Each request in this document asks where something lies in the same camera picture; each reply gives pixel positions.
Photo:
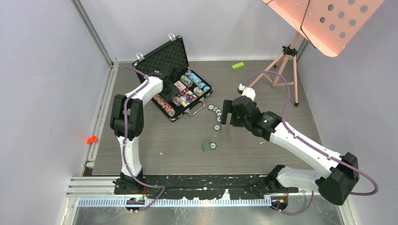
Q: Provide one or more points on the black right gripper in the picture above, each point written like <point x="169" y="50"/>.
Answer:
<point x="228" y="108"/>

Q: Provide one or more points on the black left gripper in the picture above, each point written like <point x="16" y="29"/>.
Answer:
<point x="174" y="92"/>

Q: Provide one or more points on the red playing card box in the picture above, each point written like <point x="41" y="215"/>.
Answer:
<point x="180" y="86"/>

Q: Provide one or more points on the purple white chip roll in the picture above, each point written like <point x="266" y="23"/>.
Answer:
<point x="176" y="100"/>

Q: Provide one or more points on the black poker set case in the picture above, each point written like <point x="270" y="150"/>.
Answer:
<point x="173" y="52"/>

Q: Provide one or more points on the red white chip roll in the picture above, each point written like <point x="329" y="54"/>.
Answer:
<point x="165" y="105"/>

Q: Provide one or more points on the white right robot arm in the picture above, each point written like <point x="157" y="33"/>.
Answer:
<point x="332" y="175"/>

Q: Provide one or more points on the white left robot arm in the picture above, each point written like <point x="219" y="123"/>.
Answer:
<point x="127" y="119"/>

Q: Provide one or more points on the green chip row in case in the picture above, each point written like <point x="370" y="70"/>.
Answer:
<point x="186" y="81"/>

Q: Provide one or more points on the green 20 chip lone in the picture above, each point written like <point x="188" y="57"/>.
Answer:
<point x="217" y="127"/>

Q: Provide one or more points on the blue chip row in case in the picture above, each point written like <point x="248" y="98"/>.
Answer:
<point x="197" y="81"/>

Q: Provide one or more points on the grey chip row in case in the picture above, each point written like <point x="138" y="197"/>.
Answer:
<point x="198" y="91"/>

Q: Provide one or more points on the card deck in case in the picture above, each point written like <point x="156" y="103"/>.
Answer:
<point x="187" y="98"/>

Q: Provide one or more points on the green 20 chip beside stack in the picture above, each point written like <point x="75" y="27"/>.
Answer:
<point x="213" y="145"/>

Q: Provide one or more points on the green block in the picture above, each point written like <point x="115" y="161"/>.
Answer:
<point x="238" y="65"/>

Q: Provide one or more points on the pink tripod stand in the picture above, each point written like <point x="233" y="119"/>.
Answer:
<point x="288" y="52"/>

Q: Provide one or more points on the pink perforated panel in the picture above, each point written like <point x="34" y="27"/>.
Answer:
<point x="328" y="25"/>

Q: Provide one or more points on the orange clip on rail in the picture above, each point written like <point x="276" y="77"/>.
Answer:
<point x="91" y="139"/>

